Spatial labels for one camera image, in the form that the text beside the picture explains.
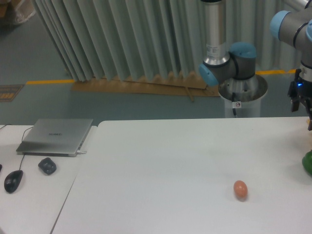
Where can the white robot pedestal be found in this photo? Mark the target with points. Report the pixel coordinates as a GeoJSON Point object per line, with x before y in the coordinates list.
{"type": "Point", "coordinates": [242, 109]}

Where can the green bell pepper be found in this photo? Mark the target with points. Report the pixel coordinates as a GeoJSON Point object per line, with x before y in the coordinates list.
{"type": "Point", "coordinates": [307, 162]}

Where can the flat brown cardboard sheet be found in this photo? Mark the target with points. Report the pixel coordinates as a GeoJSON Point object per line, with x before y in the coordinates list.
{"type": "Point", "coordinates": [191, 86]}

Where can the black computer mouse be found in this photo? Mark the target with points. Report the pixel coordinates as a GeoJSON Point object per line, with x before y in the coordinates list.
{"type": "Point", "coordinates": [12, 181]}

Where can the white usb plug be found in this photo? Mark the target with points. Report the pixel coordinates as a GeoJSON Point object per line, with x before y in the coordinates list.
{"type": "Point", "coordinates": [81, 152]}

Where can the small black controller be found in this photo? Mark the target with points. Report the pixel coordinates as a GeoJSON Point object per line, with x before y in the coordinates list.
{"type": "Point", "coordinates": [48, 166]}

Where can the silver closed laptop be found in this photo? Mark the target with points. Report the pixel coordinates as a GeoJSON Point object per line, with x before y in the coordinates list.
{"type": "Point", "coordinates": [55, 137]}

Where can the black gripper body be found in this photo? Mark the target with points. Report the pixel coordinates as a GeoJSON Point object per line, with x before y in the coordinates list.
{"type": "Point", "coordinates": [300, 89]}

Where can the brown egg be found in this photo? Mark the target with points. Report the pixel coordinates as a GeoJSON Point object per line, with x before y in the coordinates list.
{"type": "Point", "coordinates": [240, 190]}

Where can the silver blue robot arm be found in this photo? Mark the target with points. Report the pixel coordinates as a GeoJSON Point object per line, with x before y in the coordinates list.
{"type": "Point", "coordinates": [233, 70]}

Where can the grey pleated curtain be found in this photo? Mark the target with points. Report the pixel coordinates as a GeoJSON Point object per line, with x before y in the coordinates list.
{"type": "Point", "coordinates": [135, 38]}

